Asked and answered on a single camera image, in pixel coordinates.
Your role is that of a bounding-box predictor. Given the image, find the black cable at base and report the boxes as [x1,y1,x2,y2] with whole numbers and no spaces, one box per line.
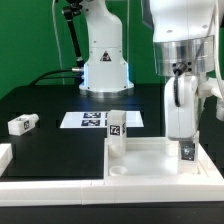
[29,66,84,87]

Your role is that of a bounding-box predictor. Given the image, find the white square table top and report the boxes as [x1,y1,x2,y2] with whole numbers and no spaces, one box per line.
[104,137,216,178]

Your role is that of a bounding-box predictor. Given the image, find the grey hanging cable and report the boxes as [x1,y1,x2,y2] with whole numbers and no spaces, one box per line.
[51,0,66,86]

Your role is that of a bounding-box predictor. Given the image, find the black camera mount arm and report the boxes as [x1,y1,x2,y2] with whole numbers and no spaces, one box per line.
[62,0,84,68]

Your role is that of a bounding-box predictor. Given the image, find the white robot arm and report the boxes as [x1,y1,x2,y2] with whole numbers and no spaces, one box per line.
[80,0,224,161]

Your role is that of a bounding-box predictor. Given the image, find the white U-shaped fence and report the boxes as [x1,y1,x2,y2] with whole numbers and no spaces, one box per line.
[0,138,224,207]

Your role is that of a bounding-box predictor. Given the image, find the printed marker sheet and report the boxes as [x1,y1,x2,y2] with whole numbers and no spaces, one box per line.
[60,111,144,129]

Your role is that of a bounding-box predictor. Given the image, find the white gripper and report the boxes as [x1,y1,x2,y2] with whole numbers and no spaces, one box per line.
[164,75,198,160]

